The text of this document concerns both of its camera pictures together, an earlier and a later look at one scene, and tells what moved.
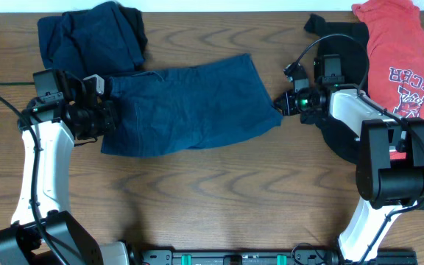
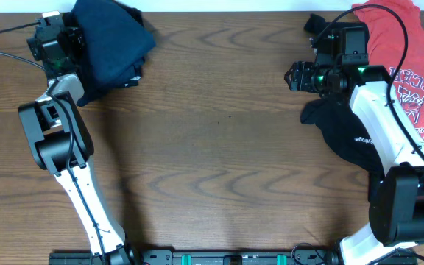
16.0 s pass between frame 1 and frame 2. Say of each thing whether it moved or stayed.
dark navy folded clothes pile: stayed
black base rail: stayed
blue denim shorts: moved
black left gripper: moved
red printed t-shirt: stayed
